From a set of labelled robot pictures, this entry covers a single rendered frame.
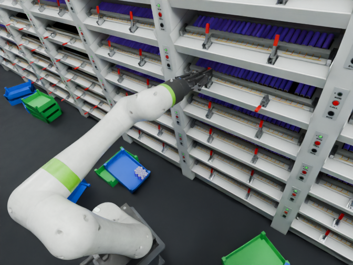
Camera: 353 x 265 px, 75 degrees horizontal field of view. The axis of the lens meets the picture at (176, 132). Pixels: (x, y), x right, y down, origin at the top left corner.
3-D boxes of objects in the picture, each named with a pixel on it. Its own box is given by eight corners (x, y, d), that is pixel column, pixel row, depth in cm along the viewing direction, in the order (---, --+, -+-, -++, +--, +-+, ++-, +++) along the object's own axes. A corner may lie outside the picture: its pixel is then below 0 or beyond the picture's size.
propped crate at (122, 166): (149, 175, 185) (151, 171, 178) (132, 194, 175) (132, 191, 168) (123, 151, 191) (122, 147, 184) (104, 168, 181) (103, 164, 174)
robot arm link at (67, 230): (146, 265, 95) (55, 274, 49) (117, 243, 102) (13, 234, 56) (162, 234, 99) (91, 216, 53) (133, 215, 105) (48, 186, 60)
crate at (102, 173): (113, 187, 181) (109, 182, 175) (97, 175, 191) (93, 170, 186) (139, 162, 196) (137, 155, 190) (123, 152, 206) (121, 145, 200)
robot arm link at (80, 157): (86, 183, 70) (60, 158, 66) (73, 180, 79) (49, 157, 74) (155, 110, 90) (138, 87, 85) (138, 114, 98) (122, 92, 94)
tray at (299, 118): (307, 130, 87) (311, 117, 79) (181, 86, 118) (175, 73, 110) (328, 89, 92) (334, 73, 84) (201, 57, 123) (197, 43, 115)
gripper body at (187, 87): (167, 95, 92) (182, 87, 98) (184, 102, 88) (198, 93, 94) (167, 78, 88) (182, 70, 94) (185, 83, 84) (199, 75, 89)
